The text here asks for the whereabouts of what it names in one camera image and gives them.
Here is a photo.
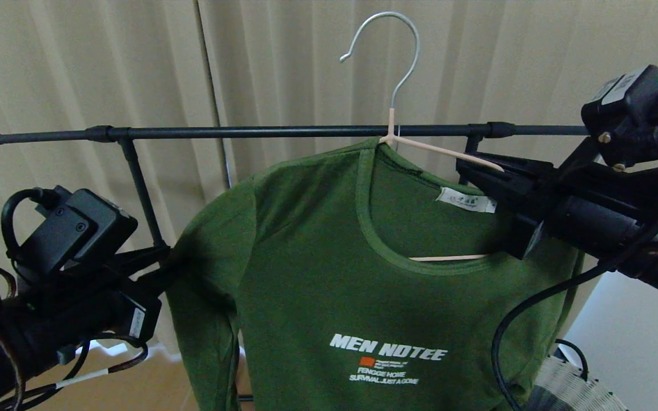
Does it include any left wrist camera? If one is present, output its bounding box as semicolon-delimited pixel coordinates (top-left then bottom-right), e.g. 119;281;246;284
15;187;139;286

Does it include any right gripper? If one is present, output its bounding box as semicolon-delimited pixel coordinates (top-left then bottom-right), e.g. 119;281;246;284
456;158;649;260

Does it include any beige curtain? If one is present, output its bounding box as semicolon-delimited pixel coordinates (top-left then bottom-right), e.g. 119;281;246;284
0;0;658;366

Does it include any black cable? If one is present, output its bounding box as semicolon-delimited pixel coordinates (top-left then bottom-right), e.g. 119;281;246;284
1;187;61;261
491;194;658;411

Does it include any pink clothes hanger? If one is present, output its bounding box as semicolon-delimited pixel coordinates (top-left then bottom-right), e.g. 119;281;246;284
339;11;504;263

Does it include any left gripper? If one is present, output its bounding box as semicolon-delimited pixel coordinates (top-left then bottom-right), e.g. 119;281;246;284
15;245;184;366

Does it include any black clothes rack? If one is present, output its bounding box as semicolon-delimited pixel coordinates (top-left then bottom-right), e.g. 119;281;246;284
0;122;592;255

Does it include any green long-sleeved shirt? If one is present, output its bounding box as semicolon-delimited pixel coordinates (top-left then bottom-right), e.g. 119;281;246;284
166;137;587;411

